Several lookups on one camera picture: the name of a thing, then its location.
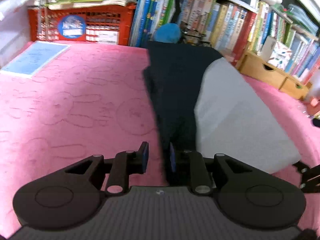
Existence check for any blue plush ball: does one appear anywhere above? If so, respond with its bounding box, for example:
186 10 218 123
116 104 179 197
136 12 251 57
153 23 181 43

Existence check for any pink wooden toy shelf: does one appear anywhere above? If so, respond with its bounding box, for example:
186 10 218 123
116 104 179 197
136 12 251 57
304 96 320 117

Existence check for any black miniature bicycle model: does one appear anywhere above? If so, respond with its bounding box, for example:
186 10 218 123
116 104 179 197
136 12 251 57
178 22 212 47

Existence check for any row of upright books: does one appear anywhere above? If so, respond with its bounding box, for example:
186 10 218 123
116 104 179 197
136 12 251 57
129 0 257 64

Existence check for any navy white zip jacket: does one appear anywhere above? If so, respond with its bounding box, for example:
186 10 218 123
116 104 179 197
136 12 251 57
143 41 301 185

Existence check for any row of slanted books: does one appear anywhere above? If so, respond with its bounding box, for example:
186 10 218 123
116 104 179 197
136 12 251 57
248 1 319 85

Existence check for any blue printed paper sheet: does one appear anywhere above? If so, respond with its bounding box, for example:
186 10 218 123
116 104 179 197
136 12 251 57
1 41 71 77

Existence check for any red plastic crate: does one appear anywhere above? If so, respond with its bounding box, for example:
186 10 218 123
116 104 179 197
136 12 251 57
28 3 136 46

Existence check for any pink bunny print towel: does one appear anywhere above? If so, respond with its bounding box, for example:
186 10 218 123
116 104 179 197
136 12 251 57
1 43 319 239

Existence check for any wooden drawer organizer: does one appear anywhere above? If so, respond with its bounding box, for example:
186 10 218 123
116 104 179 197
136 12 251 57
235 51 309 101

